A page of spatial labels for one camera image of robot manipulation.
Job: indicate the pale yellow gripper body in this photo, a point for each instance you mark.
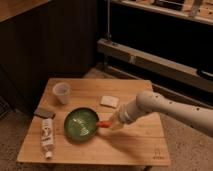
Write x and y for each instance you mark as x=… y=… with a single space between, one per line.
x=116 y=121

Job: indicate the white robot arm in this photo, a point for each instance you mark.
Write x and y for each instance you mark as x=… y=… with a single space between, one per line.
x=147 y=102

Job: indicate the white sponge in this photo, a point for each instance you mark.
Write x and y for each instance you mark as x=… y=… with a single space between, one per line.
x=109 y=101

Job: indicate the green plate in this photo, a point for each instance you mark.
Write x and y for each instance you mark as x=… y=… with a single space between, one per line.
x=80 y=124

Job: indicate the wooden table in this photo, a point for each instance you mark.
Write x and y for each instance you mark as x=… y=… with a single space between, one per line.
x=141 y=143

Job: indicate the wooden beam shelf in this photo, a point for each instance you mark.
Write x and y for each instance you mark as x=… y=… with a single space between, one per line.
x=164 y=67

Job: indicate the white tube with label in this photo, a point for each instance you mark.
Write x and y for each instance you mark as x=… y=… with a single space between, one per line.
x=47 y=138

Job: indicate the metal pole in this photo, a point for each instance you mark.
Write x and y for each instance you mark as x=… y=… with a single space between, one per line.
x=108 y=21

